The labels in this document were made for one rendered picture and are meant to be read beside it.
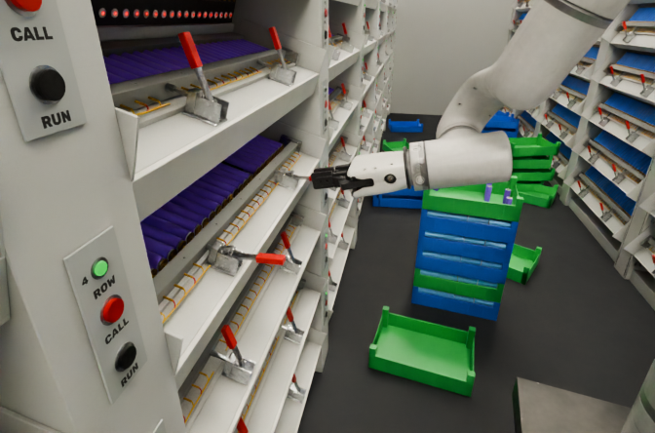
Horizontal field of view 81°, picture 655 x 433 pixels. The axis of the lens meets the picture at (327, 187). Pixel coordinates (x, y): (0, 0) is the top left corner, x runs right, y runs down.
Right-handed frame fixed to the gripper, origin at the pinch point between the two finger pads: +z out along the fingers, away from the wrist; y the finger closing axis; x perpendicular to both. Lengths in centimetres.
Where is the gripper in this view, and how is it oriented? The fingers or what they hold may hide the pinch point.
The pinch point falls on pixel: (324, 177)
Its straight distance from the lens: 71.4
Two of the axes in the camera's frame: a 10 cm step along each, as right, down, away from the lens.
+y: 2.0, -3.9, 9.0
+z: -9.6, 1.1, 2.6
